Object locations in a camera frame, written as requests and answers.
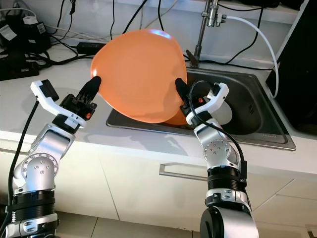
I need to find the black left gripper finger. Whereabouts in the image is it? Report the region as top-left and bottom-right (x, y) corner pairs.
(80, 75), (103, 104)

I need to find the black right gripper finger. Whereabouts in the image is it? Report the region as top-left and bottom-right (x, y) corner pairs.
(174, 77), (194, 106)

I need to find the orange plastic bowl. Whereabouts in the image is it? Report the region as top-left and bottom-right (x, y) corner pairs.
(162, 110), (190, 126)

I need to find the white plate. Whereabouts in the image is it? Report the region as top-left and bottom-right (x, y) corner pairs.
(209, 98), (234, 125)

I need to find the orange plastic plate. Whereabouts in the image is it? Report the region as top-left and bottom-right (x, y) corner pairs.
(90, 28), (188, 124)

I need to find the black power adapter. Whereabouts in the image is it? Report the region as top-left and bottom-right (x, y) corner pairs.
(76, 41), (106, 55)

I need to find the stainless steel sink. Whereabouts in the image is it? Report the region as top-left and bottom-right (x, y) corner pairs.
(106, 67), (296, 151)

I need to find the black power strip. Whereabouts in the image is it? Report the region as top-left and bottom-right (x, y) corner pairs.
(0, 59), (40, 81)

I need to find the black charger block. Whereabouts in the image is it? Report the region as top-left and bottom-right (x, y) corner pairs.
(0, 19), (53, 58)

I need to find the metal faucet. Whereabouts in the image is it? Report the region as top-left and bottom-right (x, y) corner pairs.
(186, 0), (227, 62)

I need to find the black appliance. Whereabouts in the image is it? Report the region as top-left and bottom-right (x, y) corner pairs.
(266, 0), (317, 135)

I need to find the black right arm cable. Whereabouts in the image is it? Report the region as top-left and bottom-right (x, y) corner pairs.
(188, 79), (249, 190)

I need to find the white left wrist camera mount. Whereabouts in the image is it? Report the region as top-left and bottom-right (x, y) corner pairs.
(30, 79), (86, 130)

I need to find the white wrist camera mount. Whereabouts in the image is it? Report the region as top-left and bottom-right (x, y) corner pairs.
(30, 79), (86, 130)
(186, 81), (230, 127)

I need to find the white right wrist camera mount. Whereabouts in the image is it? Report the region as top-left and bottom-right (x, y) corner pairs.
(186, 81), (230, 127)

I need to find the metal drawer handle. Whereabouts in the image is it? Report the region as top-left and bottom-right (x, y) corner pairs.
(159, 163), (210, 182)

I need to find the white water hose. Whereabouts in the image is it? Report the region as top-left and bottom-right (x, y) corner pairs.
(224, 15), (279, 97)

